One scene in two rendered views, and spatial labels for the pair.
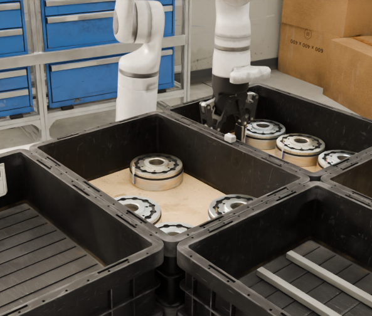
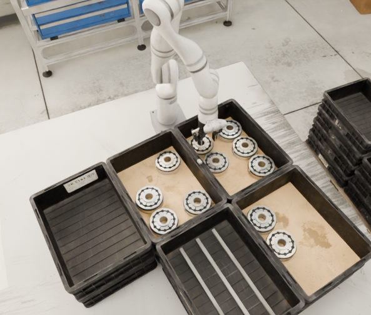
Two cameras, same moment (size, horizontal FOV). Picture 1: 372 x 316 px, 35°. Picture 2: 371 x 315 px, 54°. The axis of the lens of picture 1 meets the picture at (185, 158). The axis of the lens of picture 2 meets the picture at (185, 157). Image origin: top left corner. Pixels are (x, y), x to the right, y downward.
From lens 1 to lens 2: 0.77 m
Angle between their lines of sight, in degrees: 32
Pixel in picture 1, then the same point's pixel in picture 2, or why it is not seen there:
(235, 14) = not seen: hidden behind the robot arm
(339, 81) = not seen: outside the picture
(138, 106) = (166, 110)
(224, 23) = (201, 102)
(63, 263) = (119, 223)
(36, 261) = (108, 220)
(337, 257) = (234, 232)
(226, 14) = not seen: hidden behind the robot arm
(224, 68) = (202, 119)
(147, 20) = (167, 77)
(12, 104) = (118, 13)
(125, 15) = (155, 77)
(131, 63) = (161, 92)
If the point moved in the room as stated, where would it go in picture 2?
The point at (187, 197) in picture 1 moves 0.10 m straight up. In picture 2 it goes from (179, 180) to (178, 167)
